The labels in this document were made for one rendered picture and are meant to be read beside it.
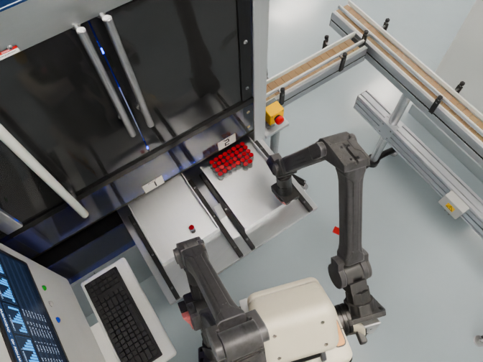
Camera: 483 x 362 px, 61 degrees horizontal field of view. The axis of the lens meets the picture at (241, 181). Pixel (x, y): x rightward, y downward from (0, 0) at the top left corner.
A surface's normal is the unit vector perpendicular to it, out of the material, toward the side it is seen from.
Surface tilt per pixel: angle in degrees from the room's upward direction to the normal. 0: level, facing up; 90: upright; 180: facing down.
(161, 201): 0
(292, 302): 43
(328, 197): 0
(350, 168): 56
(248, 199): 0
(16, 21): 90
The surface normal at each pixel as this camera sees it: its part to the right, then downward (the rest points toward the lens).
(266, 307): -0.20, -0.91
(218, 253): -0.04, -0.44
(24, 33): 0.55, 0.74
